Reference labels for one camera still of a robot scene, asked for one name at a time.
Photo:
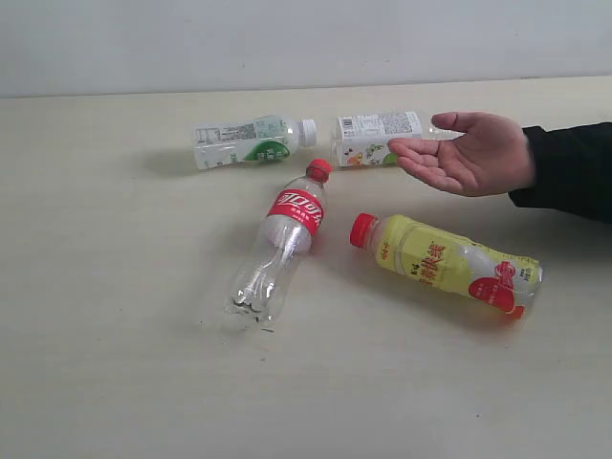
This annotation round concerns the yellow-label red-cap bottle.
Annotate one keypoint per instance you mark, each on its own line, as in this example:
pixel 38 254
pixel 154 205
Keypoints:
pixel 449 262

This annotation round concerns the green-label white-cap bottle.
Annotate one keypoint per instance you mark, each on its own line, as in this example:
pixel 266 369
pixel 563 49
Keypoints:
pixel 267 139

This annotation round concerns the clear red-label cola bottle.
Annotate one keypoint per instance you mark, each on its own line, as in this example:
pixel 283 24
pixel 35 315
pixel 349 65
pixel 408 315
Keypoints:
pixel 285 236

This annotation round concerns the square white-label clear bottle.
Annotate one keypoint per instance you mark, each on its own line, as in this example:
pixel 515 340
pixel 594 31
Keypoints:
pixel 362 140

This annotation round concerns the person's open bare hand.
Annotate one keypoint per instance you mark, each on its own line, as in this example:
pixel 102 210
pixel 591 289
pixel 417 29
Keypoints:
pixel 490 157

